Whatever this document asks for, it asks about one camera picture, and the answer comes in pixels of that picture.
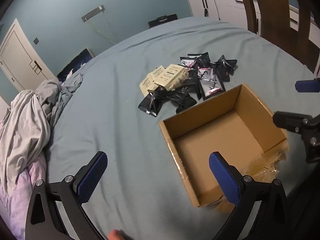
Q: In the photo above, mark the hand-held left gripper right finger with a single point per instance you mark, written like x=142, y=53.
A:
x=225, y=177

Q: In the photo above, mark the grey crumpled blanket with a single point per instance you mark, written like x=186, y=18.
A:
x=30, y=120

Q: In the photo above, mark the white door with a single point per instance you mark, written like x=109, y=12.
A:
x=22, y=62

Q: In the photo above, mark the person's left hand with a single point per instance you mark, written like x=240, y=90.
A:
x=117, y=235

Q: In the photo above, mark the brown wooden chair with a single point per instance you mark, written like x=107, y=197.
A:
x=272, y=12

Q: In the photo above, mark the pink quilt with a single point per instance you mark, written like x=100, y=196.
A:
x=17, y=195

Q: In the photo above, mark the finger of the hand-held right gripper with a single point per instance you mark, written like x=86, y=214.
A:
x=307, y=85
x=287, y=120

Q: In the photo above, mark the blue bed sheet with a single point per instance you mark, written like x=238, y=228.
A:
x=112, y=130

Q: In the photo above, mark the grey wall bracket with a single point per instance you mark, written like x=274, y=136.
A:
x=92, y=13

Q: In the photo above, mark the pile of black snack packets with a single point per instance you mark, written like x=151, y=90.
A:
x=160, y=100

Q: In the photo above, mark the grey wall switch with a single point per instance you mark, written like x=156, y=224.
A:
x=36, y=41

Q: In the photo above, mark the white cabinet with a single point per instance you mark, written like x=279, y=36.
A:
x=225, y=7

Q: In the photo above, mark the cardboard box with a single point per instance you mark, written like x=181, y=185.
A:
x=212, y=135

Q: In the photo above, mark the beige snack packet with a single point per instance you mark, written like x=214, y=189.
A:
x=157, y=75
x=147, y=86
x=175, y=76

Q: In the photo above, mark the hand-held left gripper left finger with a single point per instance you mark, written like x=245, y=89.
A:
x=91, y=177

